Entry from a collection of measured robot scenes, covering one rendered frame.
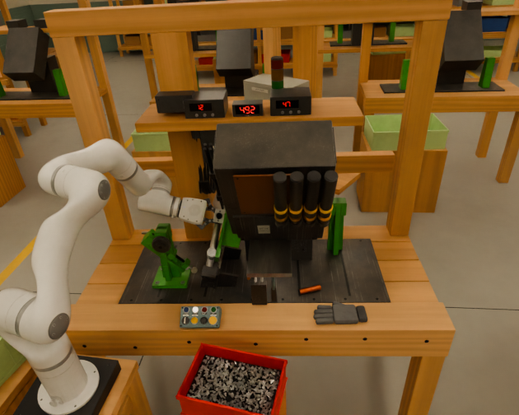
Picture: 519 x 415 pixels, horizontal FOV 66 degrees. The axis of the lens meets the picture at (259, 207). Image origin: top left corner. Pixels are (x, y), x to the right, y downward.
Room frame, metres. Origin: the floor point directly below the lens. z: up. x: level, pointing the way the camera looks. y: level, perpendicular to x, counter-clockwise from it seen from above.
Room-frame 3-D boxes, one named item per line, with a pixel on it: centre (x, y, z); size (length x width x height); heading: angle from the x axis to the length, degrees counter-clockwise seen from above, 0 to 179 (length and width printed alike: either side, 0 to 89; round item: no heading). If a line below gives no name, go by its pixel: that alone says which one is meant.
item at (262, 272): (1.27, -0.03, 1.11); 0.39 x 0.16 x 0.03; 176
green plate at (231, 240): (1.32, 0.12, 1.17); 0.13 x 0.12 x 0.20; 86
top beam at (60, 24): (1.68, 0.02, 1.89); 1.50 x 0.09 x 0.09; 86
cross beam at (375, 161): (1.75, 0.01, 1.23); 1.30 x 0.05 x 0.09; 86
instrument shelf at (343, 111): (1.64, 0.02, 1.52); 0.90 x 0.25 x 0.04; 86
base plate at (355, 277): (1.38, 0.04, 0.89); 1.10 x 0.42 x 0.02; 86
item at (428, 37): (1.68, 0.02, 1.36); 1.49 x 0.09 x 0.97; 86
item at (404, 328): (1.10, 0.06, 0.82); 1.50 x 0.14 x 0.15; 86
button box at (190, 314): (1.09, 0.25, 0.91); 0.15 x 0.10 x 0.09; 86
